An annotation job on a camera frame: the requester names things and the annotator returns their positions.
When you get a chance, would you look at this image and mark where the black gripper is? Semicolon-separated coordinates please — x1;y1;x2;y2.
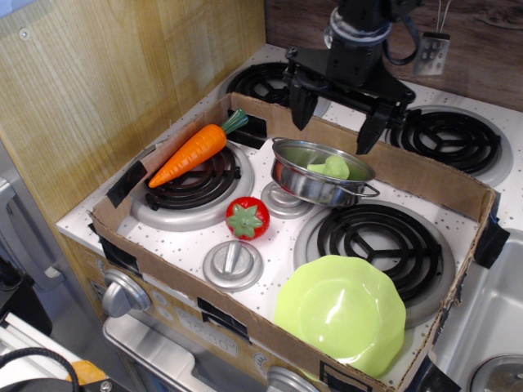
284;38;415;155

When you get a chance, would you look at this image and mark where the green toy broccoli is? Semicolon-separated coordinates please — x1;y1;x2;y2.
306;155;351;180

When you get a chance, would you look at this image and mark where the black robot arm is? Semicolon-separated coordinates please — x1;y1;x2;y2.
284;1;421;155

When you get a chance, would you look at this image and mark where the small steel pan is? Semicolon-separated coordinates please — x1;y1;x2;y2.
271;138;380;207

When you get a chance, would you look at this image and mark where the brown cardboard fence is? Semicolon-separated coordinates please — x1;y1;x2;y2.
91;93;499;391

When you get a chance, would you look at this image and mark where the silver middle stove knob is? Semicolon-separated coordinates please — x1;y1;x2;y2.
261;181;313;220

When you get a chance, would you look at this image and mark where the silver stove knob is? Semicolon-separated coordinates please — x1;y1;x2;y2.
261;181;313;220
202;240;264;292

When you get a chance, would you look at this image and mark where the hanging silver spatula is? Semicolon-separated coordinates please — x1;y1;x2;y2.
413;1;452;77

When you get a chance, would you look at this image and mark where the orange toy carrot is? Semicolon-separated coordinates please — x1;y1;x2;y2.
148;109;248;189

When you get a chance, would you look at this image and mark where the red toy tomato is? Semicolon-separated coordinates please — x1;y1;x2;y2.
226;197;270;241

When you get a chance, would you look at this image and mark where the front right black burner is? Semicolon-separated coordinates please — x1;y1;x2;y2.
293;201;456;329

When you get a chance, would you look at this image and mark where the silver front stove knob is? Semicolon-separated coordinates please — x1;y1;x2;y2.
202;240;264;292

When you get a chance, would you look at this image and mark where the light green plastic plate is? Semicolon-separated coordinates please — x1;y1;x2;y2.
274;256;406;377

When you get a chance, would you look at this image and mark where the silver oven dial right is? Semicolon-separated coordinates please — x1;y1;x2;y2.
266;366;318;392

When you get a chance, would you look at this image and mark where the silver oven dial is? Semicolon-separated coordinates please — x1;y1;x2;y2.
266;366;318;392
102;269;151;318

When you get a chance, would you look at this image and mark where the steel sink basin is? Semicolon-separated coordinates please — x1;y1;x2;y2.
433;229;522;391

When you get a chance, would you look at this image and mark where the silver oven dial left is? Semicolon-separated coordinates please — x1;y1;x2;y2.
102;269;151;318

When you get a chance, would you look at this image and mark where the orange object bottom left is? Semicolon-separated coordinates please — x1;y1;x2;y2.
72;360;107;386

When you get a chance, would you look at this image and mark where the silver oven door handle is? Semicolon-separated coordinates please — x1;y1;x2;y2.
103;314;212;392

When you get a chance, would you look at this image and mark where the black cable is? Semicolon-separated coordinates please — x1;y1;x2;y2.
0;346;81;392

